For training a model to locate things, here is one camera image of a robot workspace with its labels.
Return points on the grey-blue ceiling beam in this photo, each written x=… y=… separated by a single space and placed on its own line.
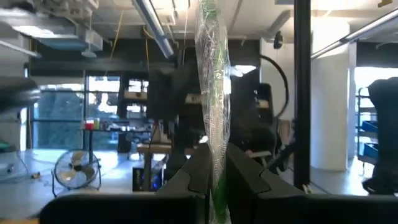
x=155 y=31

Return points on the green cup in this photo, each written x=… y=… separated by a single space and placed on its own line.
x=96 y=123

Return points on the white ceiling air unit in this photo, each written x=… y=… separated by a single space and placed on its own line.
x=62 y=37

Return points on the red cup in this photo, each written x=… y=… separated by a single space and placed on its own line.
x=89 y=125

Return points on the green packaged toothbrush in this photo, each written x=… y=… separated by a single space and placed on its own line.
x=214 y=93

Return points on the blue storage bin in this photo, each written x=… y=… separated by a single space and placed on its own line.
x=370 y=126
x=371 y=151

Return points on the metal floor fan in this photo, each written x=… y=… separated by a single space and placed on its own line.
x=76 y=169

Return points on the black computer tower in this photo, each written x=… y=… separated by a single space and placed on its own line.
x=143 y=179

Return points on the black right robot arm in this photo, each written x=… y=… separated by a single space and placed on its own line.
x=174 y=81

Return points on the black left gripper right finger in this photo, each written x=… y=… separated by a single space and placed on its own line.
x=248 y=180

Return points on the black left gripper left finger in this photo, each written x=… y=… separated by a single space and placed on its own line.
x=196 y=177

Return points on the long ceiling light strip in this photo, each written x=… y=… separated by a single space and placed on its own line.
x=357 y=32

